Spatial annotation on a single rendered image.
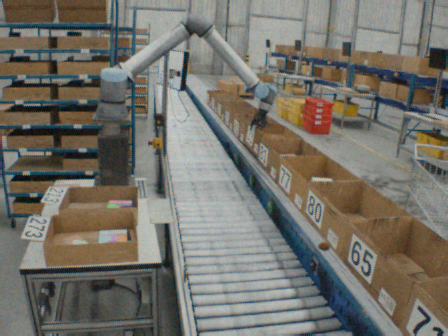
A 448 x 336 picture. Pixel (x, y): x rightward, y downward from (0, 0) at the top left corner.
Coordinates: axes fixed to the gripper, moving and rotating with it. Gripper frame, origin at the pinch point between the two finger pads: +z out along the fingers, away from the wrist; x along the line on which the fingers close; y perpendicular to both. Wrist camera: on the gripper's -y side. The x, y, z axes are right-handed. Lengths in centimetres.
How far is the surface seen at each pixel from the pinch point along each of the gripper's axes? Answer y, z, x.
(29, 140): -64, 65, -159
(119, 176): 31, 40, -81
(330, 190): 98, -2, 11
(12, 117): -64, 50, -177
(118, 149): 31, 24, -85
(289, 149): 20.1, -1.6, 20.0
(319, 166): 59, -4, 23
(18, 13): -74, -32, -193
